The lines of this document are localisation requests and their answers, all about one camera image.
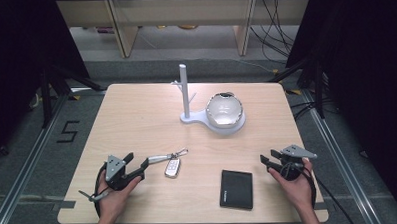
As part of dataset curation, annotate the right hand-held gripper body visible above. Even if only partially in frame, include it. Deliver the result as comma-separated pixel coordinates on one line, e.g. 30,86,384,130
276,143,320,182

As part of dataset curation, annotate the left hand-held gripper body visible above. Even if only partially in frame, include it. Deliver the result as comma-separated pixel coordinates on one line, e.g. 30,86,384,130
103,153,137,192

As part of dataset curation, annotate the silver car key with keychain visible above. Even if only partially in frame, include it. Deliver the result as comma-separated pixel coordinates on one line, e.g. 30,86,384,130
147,147,191,181

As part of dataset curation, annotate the black wallet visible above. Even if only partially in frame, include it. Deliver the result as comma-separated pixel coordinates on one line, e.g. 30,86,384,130
218,168,255,212

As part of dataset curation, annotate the white bowl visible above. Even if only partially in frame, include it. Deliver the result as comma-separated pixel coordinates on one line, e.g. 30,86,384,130
204,90,245,130

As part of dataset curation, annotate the white key stand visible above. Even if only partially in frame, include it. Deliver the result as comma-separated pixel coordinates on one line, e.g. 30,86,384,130
170,60,247,138

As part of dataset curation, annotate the person's left hand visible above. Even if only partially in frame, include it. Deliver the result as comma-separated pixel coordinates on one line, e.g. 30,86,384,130
96,177,145,219

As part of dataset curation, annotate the person's right hand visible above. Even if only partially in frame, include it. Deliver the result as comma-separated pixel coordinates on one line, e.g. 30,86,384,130
267,157,317,210

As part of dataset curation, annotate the black metal stand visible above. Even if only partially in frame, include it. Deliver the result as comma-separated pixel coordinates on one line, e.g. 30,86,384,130
38,62,105,130
267,56,329,122

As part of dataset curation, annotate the dark curtain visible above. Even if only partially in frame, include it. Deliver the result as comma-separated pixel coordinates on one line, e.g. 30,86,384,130
0,0,93,163
282,0,397,220

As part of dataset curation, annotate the beige desk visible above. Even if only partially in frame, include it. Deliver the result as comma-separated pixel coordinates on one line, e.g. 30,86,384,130
56,0,313,64

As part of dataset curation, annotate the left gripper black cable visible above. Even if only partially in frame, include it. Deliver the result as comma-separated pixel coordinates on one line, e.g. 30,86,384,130
93,162,111,219

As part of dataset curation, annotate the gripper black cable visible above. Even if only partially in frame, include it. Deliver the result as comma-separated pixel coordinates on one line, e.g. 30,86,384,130
93,162,111,219
279,159,359,224

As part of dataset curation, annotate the grey strap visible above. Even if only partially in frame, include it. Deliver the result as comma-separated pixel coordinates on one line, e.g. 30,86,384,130
77,188,110,203

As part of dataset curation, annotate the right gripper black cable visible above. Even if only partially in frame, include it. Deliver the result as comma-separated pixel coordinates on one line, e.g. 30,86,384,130
279,159,359,224

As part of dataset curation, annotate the metal floor rail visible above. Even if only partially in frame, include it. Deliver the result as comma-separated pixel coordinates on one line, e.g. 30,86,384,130
0,92,74,224
300,85,383,224

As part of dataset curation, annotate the thin white cable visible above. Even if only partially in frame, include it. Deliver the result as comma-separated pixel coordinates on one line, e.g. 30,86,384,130
229,55,275,75

